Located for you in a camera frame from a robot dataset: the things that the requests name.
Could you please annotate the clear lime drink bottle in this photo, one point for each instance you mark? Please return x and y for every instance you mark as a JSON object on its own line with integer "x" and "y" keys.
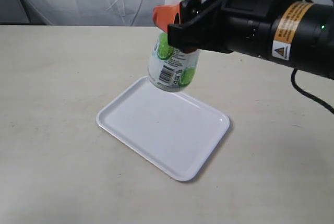
{"x": 169, "y": 68}

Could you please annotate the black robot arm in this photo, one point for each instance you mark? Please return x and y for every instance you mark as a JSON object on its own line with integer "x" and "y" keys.
{"x": 294, "y": 33}

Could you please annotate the white rectangular plastic tray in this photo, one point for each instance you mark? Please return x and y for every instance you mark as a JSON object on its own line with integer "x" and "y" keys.
{"x": 175, "y": 132}

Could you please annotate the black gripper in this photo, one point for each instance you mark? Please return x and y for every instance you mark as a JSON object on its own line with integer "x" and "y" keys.
{"x": 222, "y": 26}

